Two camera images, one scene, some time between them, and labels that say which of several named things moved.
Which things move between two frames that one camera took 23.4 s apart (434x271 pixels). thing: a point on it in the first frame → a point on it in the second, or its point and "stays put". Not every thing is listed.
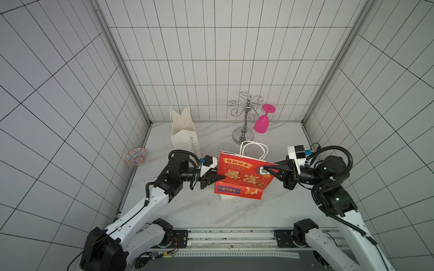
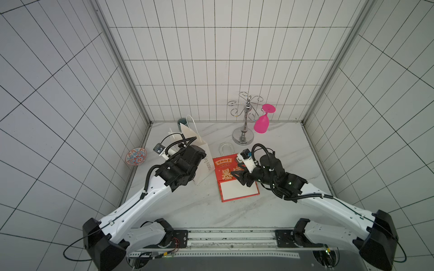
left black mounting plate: x=179 y=239 stays put
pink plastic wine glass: x=261 y=124 stays put
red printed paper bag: x=245 y=176 stays put
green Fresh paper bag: x=226 y=197 → x=221 y=146
